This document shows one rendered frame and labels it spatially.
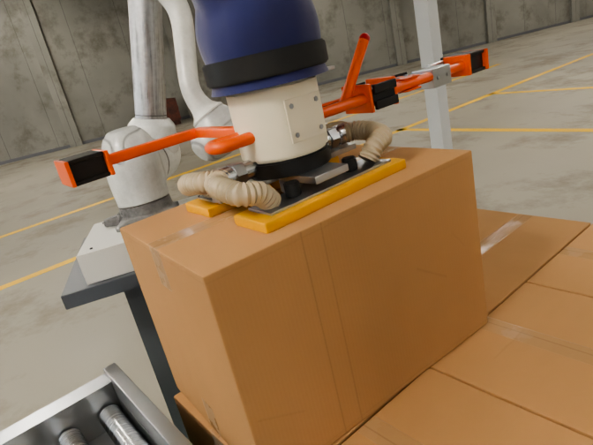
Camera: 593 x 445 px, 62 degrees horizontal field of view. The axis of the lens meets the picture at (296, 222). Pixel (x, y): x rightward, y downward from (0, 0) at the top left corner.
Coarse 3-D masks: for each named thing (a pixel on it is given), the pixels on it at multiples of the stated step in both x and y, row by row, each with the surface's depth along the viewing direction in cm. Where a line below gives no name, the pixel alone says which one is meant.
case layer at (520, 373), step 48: (480, 240) 149; (528, 240) 142; (576, 240) 136; (528, 288) 119; (576, 288) 115; (480, 336) 106; (528, 336) 102; (576, 336) 99; (432, 384) 95; (480, 384) 93; (528, 384) 90; (576, 384) 87; (192, 432) 108; (384, 432) 87; (432, 432) 84; (480, 432) 82; (528, 432) 80; (576, 432) 79
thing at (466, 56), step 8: (456, 56) 121; (464, 56) 119; (472, 56) 121; (480, 56) 123; (472, 64) 121; (480, 64) 123; (488, 64) 124; (456, 72) 122; (464, 72) 121; (472, 72) 121
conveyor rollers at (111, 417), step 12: (108, 408) 109; (120, 408) 111; (108, 420) 106; (120, 420) 104; (72, 432) 105; (108, 432) 105; (120, 432) 101; (132, 432) 100; (60, 444) 103; (72, 444) 101; (84, 444) 101; (120, 444) 99; (132, 444) 97; (144, 444) 97
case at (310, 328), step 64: (384, 192) 84; (448, 192) 94; (192, 256) 75; (256, 256) 71; (320, 256) 78; (384, 256) 87; (448, 256) 97; (192, 320) 79; (256, 320) 73; (320, 320) 80; (384, 320) 89; (448, 320) 101; (192, 384) 97; (256, 384) 75; (320, 384) 83; (384, 384) 92
